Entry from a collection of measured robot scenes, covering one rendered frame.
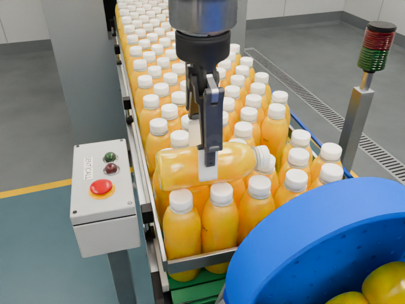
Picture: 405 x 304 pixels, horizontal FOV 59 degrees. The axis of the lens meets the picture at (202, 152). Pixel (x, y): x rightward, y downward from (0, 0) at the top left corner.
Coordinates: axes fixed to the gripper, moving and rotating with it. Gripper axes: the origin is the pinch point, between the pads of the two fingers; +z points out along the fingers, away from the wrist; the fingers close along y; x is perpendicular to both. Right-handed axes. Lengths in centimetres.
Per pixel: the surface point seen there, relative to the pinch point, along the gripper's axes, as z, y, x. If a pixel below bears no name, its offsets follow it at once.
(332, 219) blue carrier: -7.6, -25.1, -7.5
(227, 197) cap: 6.3, -5.1, -3.0
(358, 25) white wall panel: 108, 382, -314
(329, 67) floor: 115, 273, -209
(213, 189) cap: 5.8, -3.0, -1.2
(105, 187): 4.0, -0.5, 16.4
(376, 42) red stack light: -8, 21, -46
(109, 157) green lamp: 4.2, 8.0, 15.3
